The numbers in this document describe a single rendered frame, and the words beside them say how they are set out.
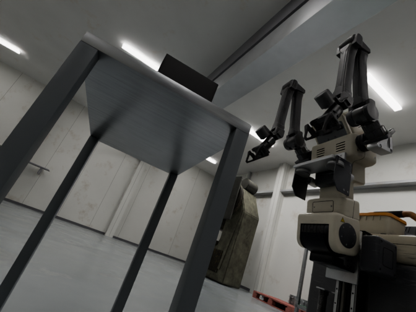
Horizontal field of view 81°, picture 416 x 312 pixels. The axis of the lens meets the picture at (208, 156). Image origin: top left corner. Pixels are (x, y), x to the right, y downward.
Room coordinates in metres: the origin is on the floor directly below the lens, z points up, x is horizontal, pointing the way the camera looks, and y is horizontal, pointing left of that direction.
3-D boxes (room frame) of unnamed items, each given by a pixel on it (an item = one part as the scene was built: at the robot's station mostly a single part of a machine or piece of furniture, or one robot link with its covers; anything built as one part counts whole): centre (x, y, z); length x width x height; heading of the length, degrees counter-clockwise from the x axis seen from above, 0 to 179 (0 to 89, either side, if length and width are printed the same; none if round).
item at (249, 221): (7.72, -1.37, 1.59); 1.63 x 1.45 x 3.17; 22
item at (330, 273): (1.06, -0.70, 0.68); 0.28 x 0.27 x 0.25; 17
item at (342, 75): (0.82, -0.47, 1.40); 0.11 x 0.06 x 0.43; 18
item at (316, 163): (1.08, -0.56, 0.99); 0.28 x 0.16 x 0.22; 17
